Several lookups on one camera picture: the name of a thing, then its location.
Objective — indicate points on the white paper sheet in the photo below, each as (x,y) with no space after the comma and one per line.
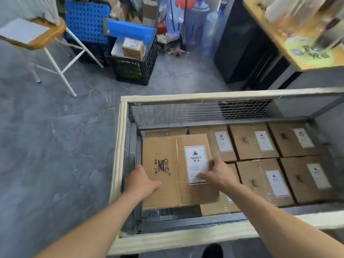
(21,30)

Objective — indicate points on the blue plastic box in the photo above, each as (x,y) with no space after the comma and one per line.
(131,30)

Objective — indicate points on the white metal stool frame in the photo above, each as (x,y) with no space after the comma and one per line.
(56,30)

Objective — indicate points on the upright brown carton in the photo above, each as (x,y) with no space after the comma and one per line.
(149,13)

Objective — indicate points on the person's left forearm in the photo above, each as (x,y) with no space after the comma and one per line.
(91,231)

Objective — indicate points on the white plastic cup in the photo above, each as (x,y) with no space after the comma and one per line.
(276,10)

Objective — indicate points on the person's left hand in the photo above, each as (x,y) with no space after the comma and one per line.
(139,186)

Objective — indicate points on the small brown carton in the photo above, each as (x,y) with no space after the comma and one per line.
(133,51)

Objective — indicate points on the heap of cartons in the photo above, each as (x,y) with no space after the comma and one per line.
(118,10)

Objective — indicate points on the heap of mixed rubbish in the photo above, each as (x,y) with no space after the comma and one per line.
(177,52)

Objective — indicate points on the small yellow table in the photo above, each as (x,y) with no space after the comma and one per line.
(268,26)

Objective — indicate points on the person's right forearm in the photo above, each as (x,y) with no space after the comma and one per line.
(285,225)

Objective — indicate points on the person's right hand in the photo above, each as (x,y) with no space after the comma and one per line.
(221,177)

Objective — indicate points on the red plastic object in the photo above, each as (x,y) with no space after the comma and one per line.
(185,2)

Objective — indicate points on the person's black shoe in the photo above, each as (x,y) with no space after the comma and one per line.
(212,251)

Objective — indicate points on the yellow-green round sticker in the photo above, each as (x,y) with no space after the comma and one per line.
(295,44)

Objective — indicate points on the black plastic crate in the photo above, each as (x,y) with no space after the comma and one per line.
(134,72)
(91,55)

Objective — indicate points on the blue perforated plastic crate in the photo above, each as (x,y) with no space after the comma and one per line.
(86,21)

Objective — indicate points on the clear glass jar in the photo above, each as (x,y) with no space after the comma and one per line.
(328,37)

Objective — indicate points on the pink lid clear tumbler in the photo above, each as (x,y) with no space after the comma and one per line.
(298,16)

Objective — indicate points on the blue water jug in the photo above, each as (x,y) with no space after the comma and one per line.
(196,26)
(213,32)

